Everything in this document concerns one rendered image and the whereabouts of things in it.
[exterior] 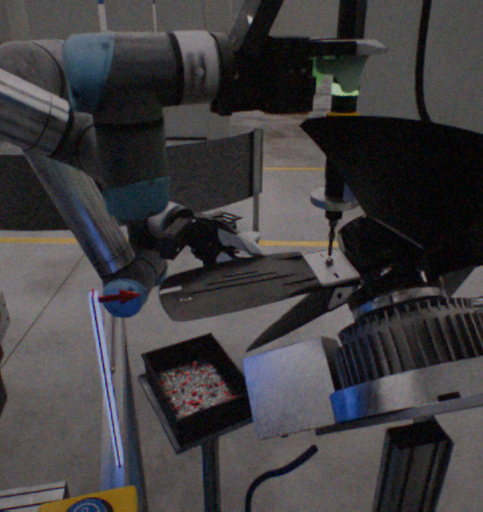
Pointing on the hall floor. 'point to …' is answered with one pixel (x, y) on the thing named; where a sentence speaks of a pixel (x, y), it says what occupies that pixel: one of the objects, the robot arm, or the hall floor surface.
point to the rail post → (136, 430)
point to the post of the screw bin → (211, 475)
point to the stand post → (409, 467)
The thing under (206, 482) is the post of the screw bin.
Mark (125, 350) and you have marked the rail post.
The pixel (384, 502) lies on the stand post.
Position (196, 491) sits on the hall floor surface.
